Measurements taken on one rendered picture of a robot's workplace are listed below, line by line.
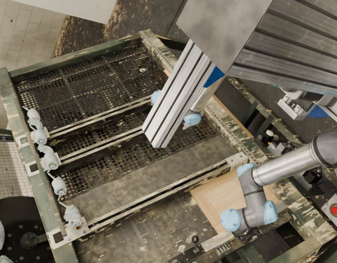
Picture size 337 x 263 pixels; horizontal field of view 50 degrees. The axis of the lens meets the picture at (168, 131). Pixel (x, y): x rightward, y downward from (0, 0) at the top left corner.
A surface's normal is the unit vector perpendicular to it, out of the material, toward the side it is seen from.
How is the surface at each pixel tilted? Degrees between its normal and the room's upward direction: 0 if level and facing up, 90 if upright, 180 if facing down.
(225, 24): 0
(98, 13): 90
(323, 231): 59
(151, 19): 0
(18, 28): 90
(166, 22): 0
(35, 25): 90
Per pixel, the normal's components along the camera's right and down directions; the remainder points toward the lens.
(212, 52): -0.77, -0.04
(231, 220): -0.47, -0.37
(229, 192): -0.02, -0.67
